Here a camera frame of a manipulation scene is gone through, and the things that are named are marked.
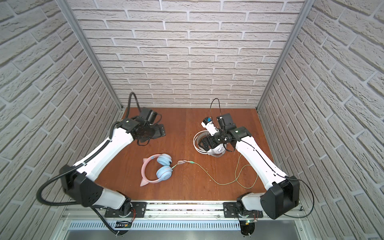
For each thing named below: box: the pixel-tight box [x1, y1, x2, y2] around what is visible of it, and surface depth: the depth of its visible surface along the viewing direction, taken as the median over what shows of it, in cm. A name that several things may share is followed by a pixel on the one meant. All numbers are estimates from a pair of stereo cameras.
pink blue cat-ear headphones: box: [140, 153, 173, 187], surface depth 84 cm
